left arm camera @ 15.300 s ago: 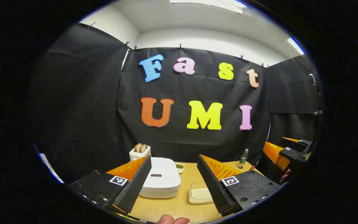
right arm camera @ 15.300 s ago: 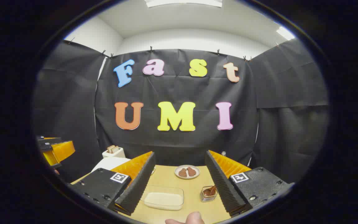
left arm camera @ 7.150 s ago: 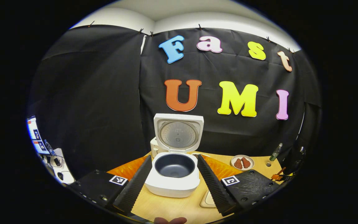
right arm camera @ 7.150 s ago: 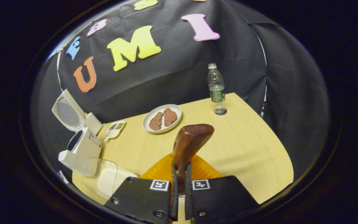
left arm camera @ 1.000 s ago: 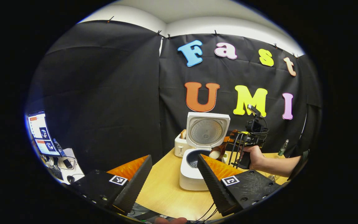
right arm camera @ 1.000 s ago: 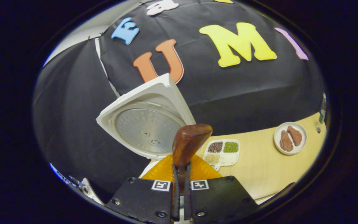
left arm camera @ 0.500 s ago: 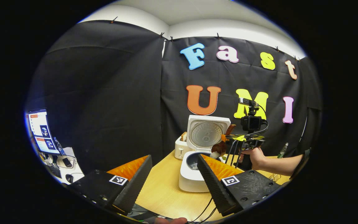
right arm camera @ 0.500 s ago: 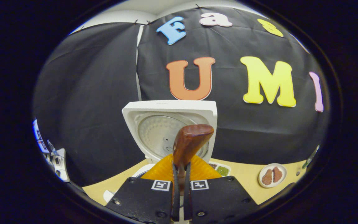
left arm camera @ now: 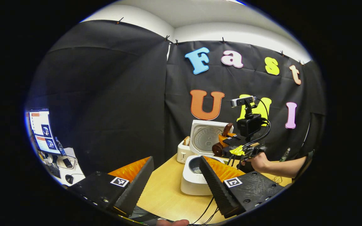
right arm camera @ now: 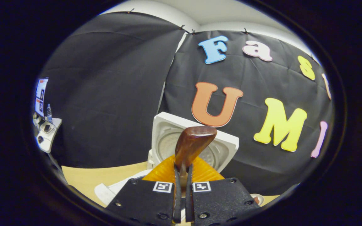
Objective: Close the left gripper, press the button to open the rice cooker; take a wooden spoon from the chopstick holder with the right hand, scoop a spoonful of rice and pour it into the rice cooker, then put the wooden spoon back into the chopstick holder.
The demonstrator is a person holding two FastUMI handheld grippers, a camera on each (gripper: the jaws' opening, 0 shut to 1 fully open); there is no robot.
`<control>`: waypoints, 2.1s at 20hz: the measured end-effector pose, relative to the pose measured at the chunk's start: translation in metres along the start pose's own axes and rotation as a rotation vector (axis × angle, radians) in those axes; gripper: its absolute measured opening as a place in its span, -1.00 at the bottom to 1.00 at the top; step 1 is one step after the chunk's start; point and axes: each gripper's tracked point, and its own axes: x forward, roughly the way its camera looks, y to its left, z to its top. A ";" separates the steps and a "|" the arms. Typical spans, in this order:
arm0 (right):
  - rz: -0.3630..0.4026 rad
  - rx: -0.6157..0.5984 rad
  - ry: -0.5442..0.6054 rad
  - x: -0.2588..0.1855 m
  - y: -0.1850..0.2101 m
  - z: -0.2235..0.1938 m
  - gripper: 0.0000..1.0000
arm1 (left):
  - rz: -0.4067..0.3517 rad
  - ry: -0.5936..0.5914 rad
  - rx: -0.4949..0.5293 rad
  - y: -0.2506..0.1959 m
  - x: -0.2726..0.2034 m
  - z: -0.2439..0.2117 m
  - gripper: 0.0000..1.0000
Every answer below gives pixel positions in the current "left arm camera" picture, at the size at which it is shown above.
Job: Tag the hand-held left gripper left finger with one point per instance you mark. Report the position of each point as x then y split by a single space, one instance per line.
137 188

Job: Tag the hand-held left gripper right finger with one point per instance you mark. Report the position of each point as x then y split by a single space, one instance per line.
214 188

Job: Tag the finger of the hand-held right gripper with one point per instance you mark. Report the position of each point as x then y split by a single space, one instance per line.
234 150
228 139

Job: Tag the white rice cooker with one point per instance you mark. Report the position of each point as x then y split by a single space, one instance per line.
193 185

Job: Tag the brown toast slice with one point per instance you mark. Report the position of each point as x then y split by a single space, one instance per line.
186 141

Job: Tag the white toaster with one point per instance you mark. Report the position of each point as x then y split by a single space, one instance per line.
183 153

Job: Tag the clear plastic water bottle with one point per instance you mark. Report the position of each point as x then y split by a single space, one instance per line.
285 155

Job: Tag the white side desk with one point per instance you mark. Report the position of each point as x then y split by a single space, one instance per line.
77 175

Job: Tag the black computer mouse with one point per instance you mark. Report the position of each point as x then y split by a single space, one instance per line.
69 179

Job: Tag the person's black sleeve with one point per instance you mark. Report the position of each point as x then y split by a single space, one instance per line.
308 164

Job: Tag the black phone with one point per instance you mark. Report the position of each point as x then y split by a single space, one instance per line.
67 163

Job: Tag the black backdrop cloth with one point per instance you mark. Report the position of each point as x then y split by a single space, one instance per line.
121 110

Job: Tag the black keyboard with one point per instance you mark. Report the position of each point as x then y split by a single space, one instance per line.
53 171

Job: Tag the computer monitor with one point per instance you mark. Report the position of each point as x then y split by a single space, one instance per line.
42 131

